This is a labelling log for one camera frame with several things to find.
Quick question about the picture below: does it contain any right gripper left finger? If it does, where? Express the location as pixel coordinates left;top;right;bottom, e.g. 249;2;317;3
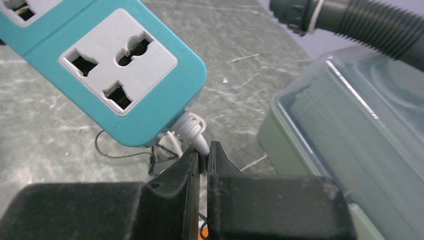
0;148;200;240

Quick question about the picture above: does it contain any orange power strip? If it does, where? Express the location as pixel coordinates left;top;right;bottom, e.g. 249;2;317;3
198;221;209;240

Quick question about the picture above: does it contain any thin black adapter cable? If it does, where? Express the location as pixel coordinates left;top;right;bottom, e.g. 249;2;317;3
94;129;186;176

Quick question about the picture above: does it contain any teal power strip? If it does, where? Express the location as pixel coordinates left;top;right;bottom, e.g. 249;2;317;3
0;0;207;147

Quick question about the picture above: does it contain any translucent green storage box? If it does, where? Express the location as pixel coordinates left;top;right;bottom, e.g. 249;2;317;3
257;46;424;240

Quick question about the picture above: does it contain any black corrugated hose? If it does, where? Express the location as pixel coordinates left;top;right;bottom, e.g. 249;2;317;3
268;0;424;72

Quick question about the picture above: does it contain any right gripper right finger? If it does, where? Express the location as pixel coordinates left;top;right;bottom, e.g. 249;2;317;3
207;141;358;240

